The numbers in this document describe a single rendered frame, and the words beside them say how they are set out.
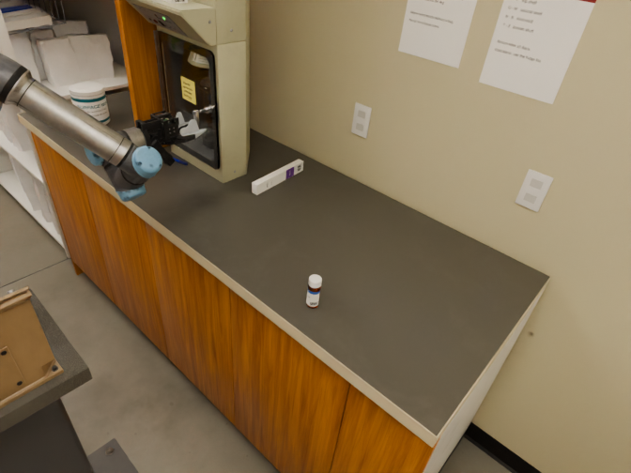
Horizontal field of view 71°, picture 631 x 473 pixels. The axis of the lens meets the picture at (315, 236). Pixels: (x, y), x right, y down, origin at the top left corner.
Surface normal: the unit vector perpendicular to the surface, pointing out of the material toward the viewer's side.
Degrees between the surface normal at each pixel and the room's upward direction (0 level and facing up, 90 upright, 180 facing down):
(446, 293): 0
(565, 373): 90
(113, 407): 0
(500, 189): 90
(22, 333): 90
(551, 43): 90
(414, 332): 0
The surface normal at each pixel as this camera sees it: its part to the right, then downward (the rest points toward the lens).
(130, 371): 0.09, -0.80
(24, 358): 0.74, 0.46
